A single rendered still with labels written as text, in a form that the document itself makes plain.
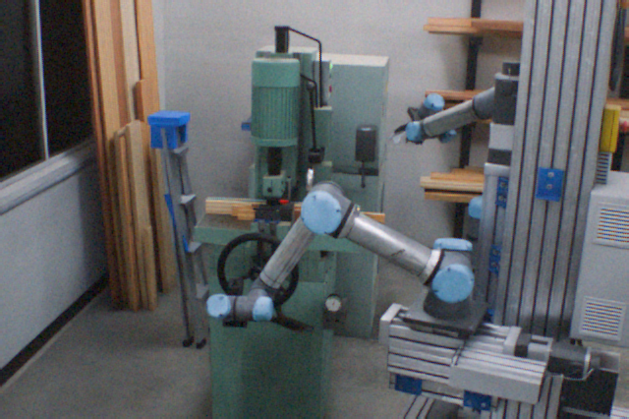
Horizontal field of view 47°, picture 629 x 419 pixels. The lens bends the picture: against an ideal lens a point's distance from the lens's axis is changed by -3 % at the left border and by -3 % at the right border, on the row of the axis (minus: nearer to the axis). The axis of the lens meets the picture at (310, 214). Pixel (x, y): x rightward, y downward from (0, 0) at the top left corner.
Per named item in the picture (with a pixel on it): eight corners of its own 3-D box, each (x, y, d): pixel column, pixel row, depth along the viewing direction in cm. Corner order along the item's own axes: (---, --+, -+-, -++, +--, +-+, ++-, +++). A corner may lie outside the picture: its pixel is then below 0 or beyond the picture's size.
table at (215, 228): (187, 251, 271) (186, 235, 269) (207, 224, 300) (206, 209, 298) (355, 262, 265) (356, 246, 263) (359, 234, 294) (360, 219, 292)
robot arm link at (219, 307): (230, 320, 224) (202, 319, 225) (239, 322, 234) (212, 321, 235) (232, 293, 225) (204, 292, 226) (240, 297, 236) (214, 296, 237)
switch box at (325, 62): (313, 99, 303) (314, 60, 298) (315, 95, 312) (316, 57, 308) (327, 100, 302) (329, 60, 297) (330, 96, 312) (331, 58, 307)
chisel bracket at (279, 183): (262, 200, 284) (262, 178, 282) (268, 190, 298) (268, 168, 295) (281, 201, 283) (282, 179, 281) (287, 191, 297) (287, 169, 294)
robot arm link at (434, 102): (433, 111, 294) (424, 93, 296) (423, 126, 303) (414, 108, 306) (449, 106, 297) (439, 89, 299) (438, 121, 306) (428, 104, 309)
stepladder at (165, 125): (175, 349, 378) (141, 116, 344) (191, 328, 401) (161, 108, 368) (205, 349, 375) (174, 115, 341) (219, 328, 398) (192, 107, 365)
